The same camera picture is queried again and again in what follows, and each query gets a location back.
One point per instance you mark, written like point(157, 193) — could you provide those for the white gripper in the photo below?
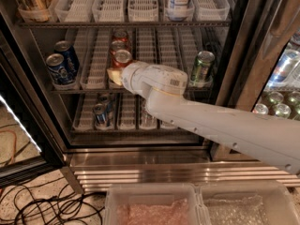
point(141, 76)

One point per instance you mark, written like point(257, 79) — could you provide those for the red coke can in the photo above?
point(116, 46)
point(121, 59)
point(120, 35)

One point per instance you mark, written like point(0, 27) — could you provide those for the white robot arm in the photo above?
point(272, 140)

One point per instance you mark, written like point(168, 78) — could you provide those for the rear blue energy can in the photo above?
point(106, 100)

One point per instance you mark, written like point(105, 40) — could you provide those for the blue energy can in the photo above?
point(106, 100)
point(101, 116)

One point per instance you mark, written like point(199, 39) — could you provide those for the front blue energy can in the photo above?
point(101, 116)

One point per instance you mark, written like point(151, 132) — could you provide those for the rear blue pepsi can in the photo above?
point(65, 48)

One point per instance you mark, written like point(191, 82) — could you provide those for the blue pepsi can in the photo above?
point(58, 70)
point(65, 48)

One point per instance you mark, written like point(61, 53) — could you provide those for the front blue pepsi can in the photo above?
point(58, 70)

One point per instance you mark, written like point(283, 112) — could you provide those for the green soda can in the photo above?
point(203, 63)

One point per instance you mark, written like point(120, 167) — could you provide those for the stainless fridge base grille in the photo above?
point(95, 172)

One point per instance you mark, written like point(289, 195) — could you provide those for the white blue can top shelf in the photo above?
point(177, 10)

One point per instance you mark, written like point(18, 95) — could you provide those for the yellow can top shelf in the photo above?
point(35, 10)

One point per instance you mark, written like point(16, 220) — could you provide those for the open fridge door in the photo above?
point(25, 148)

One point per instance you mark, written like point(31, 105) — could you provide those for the right fridge glass door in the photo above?
point(258, 34)

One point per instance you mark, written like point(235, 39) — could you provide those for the clear water bottle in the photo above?
point(147, 120)

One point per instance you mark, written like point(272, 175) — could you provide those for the left clear plastic bin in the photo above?
point(155, 204)

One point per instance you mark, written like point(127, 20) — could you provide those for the clear plastic bin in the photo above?
point(249, 203)
point(155, 204)

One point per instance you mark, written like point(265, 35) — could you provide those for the right clear plastic bin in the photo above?
point(249, 203)

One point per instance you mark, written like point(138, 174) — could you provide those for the top wire shelf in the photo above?
point(54, 25)

